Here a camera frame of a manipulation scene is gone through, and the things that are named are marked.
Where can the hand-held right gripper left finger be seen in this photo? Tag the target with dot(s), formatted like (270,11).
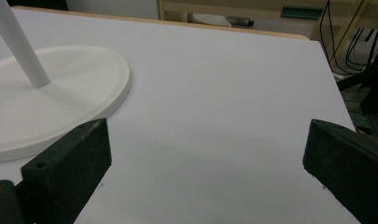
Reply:
(68,165)

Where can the black equipment stand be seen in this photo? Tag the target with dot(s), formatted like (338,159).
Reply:
(371,84)

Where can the light wooden shelf unit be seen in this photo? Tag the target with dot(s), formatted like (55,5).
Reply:
(270,14)

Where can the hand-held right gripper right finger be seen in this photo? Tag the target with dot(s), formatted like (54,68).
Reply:
(348,165)

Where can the white round stand with pole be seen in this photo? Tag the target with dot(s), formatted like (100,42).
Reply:
(68,90)

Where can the grey and black tool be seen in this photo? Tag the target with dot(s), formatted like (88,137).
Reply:
(221,20)

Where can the dark green flat box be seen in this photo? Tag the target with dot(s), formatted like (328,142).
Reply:
(301,12)

